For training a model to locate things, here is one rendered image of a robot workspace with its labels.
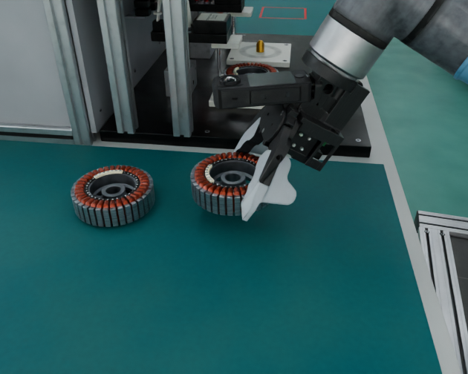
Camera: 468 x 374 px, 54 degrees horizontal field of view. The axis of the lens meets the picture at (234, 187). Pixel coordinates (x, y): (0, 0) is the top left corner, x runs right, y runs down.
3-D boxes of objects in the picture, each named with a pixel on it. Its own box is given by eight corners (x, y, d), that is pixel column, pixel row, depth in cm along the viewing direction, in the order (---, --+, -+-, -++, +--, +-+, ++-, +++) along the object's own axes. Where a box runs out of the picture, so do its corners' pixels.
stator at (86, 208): (164, 217, 63) (162, 195, 61) (80, 238, 59) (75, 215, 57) (145, 176, 71) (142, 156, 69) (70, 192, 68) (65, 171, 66)
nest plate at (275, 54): (290, 47, 119) (291, 43, 119) (289, 67, 107) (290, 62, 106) (234, 45, 121) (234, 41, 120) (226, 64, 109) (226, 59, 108)
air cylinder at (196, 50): (215, 49, 118) (215, 27, 115) (210, 58, 112) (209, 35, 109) (196, 48, 119) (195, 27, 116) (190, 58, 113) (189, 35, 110)
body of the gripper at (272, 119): (317, 176, 57) (377, 96, 52) (258, 150, 54) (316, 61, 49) (303, 147, 63) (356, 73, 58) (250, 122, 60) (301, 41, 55)
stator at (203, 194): (267, 168, 67) (267, 146, 65) (281, 215, 58) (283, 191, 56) (191, 174, 66) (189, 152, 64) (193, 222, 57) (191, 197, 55)
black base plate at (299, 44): (342, 44, 129) (343, 36, 128) (369, 158, 77) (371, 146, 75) (180, 38, 134) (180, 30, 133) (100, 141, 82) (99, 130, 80)
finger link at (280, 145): (275, 187, 52) (301, 117, 53) (263, 182, 52) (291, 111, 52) (258, 184, 57) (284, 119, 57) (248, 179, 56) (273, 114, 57)
